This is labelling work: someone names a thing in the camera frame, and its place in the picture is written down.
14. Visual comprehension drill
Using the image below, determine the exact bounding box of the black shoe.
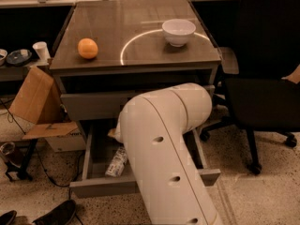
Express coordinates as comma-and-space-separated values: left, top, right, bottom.
33, 200, 76, 225
0, 210, 17, 225

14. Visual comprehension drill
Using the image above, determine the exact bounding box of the upper grey drawer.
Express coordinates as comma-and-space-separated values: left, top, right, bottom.
60, 84, 216, 122

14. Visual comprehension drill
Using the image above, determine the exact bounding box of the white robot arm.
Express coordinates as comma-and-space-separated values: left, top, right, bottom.
116, 83, 223, 225

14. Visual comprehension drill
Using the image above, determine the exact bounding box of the clear plastic bottle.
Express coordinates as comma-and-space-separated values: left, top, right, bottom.
105, 146, 128, 177

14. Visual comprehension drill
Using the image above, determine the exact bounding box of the grey drawer cabinet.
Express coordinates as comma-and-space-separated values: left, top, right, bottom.
49, 0, 222, 136

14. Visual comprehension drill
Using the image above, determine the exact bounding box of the white paper cup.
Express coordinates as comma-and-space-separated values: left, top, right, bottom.
33, 41, 51, 61

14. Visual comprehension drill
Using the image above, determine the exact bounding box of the open middle drawer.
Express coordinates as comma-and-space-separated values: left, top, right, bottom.
70, 118, 220, 198

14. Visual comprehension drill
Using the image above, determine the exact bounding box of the brown cardboard box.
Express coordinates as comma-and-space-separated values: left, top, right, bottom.
9, 67, 86, 152

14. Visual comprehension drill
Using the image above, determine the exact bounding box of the orange ball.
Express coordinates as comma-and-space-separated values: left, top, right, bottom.
78, 38, 98, 59

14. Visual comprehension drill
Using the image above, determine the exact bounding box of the dark cup on stand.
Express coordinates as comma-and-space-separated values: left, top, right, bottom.
0, 142, 23, 166

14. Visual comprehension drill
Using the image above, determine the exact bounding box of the dark blue plate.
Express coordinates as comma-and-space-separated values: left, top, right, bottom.
6, 49, 32, 67

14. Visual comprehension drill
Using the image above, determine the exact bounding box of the black office chair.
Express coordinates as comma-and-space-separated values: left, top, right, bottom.
200, 0, 300, 174

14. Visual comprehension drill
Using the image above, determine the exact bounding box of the white bowl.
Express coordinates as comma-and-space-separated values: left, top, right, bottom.
162, 19, 196, 47

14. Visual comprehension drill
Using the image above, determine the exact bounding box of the black floor cable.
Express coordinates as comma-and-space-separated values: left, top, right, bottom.
0, 98, 84, 225

